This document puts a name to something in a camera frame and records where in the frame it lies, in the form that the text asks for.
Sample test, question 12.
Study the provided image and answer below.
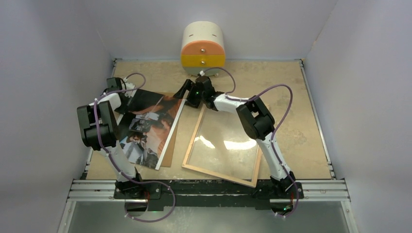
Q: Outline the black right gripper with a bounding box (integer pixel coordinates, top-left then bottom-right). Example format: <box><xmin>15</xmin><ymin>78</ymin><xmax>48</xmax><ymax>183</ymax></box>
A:
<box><xmin>174</xmin><ymin>80</ymin><xmax>206</xmax><ymax>109</ymax></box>

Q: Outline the glossy printed photo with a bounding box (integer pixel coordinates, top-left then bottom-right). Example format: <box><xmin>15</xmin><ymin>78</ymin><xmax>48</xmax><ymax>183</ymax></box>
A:
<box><xmin>119</xmin><ymin>89</ymin><xmax>183</xmax><ymax>170</ymax></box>

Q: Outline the clear acrylic frame sheet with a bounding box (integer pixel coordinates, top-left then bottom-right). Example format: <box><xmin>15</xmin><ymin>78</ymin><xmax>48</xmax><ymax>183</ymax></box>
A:
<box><xmin>188</xmin><ymin>109</ymin><xmax>261</xmax><ymax>181</ymax></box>

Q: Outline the brown cardboard backing board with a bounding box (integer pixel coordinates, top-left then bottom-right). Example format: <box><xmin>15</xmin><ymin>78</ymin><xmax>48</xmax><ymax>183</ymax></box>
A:
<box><xmin>154</xmin><ymin>92</ymin><xmax>188</xmax><ymax>168</ymax></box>

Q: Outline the wooden picture frame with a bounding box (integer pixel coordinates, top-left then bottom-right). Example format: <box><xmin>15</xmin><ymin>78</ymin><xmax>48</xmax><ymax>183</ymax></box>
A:
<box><xmin>181</xmin><ymin>102</ymin><xmax>268</xmax><ymax>188</ymax></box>

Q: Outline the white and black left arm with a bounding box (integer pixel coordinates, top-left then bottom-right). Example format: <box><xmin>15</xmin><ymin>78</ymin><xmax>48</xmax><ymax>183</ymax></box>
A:
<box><xmin>77</xmin><ymin>77</ymin><xmax>145</xmax><ymax>199</ymax></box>

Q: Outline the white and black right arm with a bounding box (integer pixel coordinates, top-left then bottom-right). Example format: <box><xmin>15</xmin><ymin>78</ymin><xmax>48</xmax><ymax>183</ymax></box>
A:
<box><xmin>174</xmin><ymin>76</ymin><xmax>299</xmax><ymax>198</ymax></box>

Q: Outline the small colourful drawer cabinet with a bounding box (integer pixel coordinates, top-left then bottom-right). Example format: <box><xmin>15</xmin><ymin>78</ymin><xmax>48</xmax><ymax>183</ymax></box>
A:
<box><xmin>180</xmin><ymin>21</ymin><xmax>226</xmax><ymax>76</ymax></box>

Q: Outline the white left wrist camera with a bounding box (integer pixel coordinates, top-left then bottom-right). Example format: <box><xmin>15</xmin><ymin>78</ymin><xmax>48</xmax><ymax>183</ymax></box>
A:
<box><xmin>124</xmin><ymin>82</ymin><xmax>136</xmax><ymax>98</ymax></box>

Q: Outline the black and aluminium base rail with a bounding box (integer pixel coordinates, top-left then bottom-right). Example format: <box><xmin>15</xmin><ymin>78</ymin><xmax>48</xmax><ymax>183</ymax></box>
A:
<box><xmin>68</xmin><ymin>180</ymin><xmax>350</xmax><ymax>212</ymax></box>

